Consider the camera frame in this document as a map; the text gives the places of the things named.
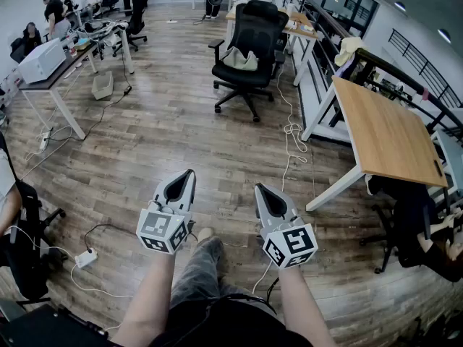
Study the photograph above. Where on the dark framed glass windows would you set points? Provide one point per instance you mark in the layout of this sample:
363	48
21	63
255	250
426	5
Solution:
347	6

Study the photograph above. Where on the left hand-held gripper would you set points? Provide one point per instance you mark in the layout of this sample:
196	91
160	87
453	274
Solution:
155	230

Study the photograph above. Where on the black railing wooden handrail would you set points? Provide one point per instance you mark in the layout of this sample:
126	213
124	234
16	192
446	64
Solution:
394	72

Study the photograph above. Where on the yellow cloth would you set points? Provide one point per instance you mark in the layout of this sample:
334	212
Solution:
349	49

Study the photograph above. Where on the black mesh office chair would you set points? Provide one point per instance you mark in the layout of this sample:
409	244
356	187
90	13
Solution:
258	31

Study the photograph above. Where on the black pendant lamp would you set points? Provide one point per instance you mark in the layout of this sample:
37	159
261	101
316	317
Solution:
400	6
445	35

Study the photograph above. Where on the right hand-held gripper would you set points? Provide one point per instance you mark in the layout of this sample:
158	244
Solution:
293	244

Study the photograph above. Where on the person's black shirt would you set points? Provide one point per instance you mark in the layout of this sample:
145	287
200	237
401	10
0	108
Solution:
224	327

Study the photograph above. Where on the person's left forearm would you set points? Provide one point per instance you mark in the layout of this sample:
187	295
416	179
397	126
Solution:
144	302

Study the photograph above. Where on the red cup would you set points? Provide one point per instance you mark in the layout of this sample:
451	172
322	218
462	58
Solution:
73	51

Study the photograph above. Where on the person's beige shoe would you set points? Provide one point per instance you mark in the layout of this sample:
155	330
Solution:
205	235

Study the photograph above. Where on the black balcony railing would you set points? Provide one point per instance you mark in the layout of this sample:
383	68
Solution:
427	65

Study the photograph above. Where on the pale green cloth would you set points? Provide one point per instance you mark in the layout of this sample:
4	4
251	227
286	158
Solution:
238	60

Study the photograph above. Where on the person's grey trousers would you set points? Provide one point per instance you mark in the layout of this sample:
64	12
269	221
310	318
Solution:
197	273

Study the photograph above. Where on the white box appliance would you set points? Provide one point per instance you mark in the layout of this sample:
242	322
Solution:
41	61

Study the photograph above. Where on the black case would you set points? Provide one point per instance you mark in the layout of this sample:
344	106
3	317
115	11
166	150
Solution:
43	329

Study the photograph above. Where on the beige plastic bin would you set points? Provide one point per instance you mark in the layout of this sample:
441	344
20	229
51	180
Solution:
102	86

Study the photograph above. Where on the black power adapter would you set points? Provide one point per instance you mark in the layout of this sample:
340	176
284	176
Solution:
127	90

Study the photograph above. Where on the person's right forearm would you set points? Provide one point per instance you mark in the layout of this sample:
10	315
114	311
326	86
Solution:
300	309

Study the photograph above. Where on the wooden desk white frame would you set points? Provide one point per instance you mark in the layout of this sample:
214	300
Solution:
233	14
383	128

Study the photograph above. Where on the dark desk white legs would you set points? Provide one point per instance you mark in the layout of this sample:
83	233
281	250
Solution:
69	116

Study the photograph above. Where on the purple cloth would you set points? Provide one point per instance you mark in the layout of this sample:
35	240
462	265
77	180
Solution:
343	69

